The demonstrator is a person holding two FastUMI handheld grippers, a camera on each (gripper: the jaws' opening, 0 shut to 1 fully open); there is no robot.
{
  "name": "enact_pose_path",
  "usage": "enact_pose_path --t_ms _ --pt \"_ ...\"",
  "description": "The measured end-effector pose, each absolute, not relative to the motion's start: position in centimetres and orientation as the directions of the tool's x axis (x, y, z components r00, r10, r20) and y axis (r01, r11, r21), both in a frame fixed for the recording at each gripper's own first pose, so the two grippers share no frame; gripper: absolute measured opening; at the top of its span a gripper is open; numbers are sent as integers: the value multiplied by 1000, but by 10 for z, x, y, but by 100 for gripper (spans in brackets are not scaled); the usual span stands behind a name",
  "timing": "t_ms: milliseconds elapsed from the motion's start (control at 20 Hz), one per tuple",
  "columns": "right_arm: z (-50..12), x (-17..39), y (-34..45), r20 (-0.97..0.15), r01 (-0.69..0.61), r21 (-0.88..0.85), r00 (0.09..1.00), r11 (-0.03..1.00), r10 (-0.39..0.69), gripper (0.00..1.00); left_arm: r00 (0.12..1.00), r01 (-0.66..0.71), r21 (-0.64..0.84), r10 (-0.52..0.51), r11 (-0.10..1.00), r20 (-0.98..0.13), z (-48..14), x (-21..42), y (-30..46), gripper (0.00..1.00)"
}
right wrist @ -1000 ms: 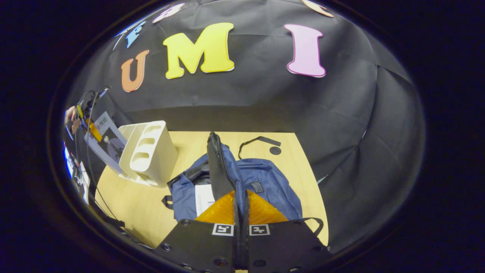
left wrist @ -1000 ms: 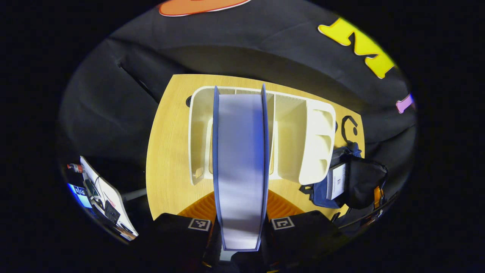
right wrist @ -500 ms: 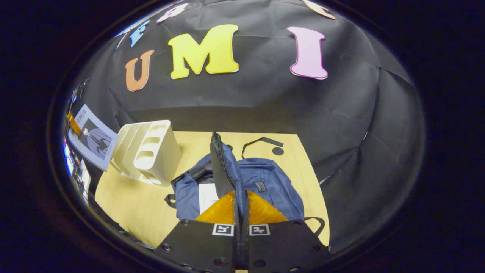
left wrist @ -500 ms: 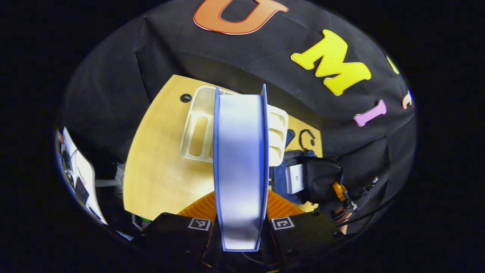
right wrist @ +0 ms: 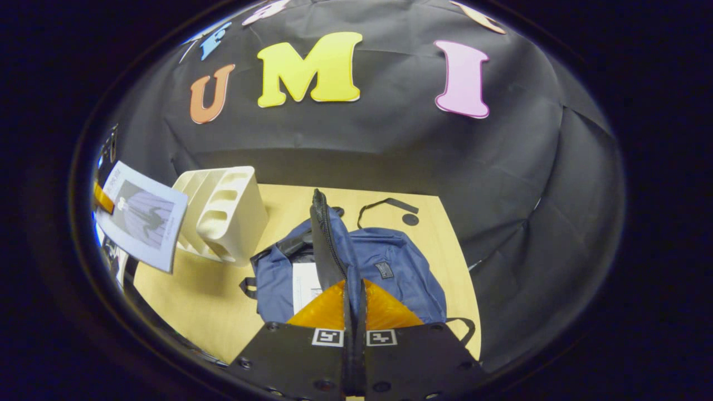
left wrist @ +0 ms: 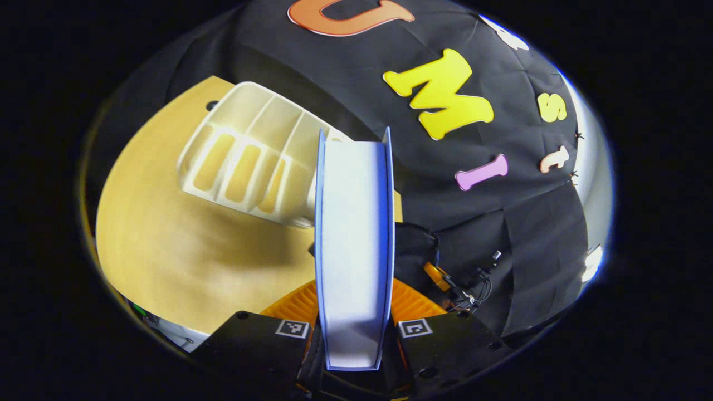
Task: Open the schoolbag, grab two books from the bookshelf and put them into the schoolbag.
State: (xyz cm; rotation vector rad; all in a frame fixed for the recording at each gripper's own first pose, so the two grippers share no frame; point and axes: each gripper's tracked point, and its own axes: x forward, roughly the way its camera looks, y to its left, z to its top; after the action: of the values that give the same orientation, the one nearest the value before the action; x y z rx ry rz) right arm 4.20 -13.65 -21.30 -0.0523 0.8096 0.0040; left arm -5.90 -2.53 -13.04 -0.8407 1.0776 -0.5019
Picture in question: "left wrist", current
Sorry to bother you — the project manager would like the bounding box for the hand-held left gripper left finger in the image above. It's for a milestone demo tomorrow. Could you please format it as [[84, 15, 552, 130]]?
[[192, 278, 324, 390]]

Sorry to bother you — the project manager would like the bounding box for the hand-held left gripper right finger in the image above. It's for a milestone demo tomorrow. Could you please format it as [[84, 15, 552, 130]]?
[[384, 277, 513, 390]]

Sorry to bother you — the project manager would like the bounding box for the white book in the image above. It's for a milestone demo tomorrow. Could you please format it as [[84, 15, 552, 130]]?
[[315, 127, 396, 372]]

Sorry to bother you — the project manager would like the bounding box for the white plastic bookshelf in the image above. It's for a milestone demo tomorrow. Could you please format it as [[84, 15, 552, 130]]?
[[177, 81, 357, 229]]

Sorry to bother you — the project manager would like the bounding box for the white side table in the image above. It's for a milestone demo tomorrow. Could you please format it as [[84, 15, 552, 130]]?
[[129, 301, 209, 353]]

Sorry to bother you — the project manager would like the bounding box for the black backdrop cloth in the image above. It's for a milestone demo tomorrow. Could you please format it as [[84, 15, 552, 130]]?
[[92, 0, 591, 338]]

